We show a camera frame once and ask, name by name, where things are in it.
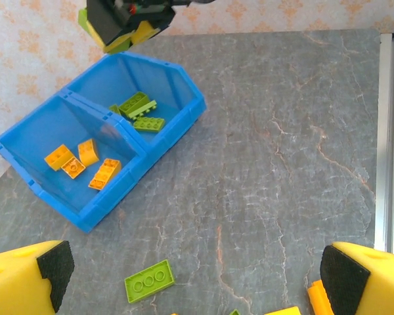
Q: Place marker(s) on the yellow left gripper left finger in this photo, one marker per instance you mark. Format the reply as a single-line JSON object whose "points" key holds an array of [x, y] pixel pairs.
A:
{"points": [[16, 279]]}

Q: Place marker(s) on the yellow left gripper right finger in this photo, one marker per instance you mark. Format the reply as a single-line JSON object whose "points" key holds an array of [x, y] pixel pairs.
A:
{"points": [[374, 282]]}

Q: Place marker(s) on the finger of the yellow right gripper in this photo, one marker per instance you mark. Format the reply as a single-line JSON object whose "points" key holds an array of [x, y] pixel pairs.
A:
{"points": [[146, 32], [105, 23]]}

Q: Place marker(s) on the small green lego brick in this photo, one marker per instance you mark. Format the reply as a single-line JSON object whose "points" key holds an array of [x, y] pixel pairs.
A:
{"points": [[114, 109]]}

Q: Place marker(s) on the blue divided plastic bin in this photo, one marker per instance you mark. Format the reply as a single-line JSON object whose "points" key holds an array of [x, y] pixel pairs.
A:
{"points": [[95, 210]]}

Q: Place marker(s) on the aluminium table side rail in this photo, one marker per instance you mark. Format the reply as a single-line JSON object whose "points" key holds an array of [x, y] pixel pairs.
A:
{"points": [[389, 131]]}

